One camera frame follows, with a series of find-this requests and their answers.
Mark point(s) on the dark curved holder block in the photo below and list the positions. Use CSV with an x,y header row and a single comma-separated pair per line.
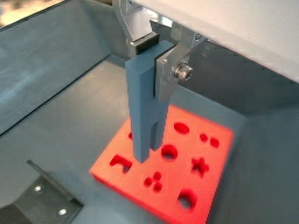
x,y
46,203

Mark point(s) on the blue double-square peg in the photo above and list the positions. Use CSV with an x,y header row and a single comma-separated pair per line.
x,y
147,111

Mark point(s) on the red shape-sorting board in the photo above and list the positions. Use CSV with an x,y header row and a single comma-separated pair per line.
x,y
174,184

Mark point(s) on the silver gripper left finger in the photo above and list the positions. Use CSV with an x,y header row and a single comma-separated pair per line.
x,y
134,19

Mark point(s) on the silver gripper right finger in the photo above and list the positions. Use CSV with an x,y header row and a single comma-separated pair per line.
x,y
171,65

